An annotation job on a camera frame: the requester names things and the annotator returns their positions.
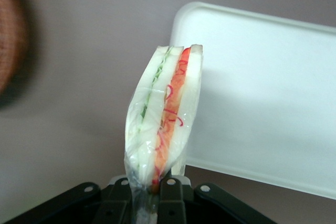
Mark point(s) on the triangle sandwich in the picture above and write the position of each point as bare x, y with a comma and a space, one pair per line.
170, 90

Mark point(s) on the brown round wicker basket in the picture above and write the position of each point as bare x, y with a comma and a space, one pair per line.
10, 37

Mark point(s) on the cream plastic tray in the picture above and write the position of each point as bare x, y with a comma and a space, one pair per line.
262, 90

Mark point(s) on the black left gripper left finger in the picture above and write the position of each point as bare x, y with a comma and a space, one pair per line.
115, 208

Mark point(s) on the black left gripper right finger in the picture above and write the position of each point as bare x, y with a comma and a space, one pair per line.
170, 203

